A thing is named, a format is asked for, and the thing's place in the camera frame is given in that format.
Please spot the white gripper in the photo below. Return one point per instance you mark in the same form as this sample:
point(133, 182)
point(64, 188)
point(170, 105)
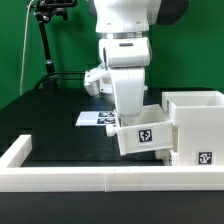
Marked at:
point(128, 89)

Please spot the white drawer box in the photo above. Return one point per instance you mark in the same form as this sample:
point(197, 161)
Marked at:
point(150, 131)

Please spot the white drawer cabinet frame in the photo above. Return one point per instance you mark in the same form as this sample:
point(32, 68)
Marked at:
point(197, 119)

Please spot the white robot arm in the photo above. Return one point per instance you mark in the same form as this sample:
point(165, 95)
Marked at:
point(124, 48)

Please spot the white marker tag sheet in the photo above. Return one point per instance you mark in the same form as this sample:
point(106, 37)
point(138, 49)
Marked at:
point(95, 118)

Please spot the white U-shaped boundary fence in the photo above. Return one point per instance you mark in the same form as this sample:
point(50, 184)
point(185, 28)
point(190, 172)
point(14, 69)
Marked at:
point(15, 177)

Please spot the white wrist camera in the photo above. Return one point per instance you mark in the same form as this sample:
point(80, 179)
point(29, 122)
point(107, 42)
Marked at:
point(97, 81)

